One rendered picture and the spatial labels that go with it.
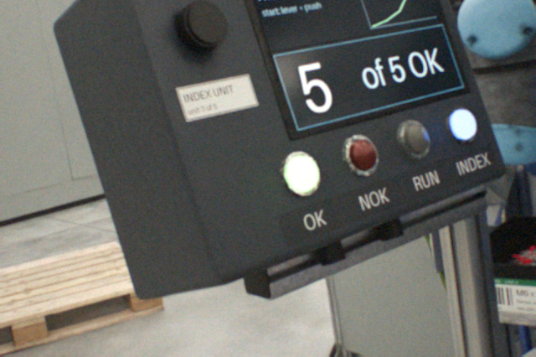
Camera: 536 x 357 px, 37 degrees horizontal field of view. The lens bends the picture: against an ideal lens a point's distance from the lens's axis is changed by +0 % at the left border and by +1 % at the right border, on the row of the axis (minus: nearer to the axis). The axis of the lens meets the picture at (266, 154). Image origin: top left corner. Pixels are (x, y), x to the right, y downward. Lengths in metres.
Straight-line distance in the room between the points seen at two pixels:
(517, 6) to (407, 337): 1.93
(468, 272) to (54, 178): 6.19
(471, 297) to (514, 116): 0.25
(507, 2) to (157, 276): 0.50
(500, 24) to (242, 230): 0.47
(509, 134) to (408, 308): 1.78
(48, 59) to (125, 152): 6.30
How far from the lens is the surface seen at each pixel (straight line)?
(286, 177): 0.45
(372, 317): 2.75
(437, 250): 1.52
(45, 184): 6.74
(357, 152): 0.49
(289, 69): 0.48
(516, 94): 0.87
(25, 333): 3.71
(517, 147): 0.87
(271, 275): 0.54
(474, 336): 0.71
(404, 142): 0.52
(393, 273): 2.60
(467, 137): 0.56
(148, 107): 0.44
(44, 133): 6.73
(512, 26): 0.84
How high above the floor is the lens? 1.20
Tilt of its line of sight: 9 degrees down
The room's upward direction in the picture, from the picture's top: 9 degrees counter-clockwise
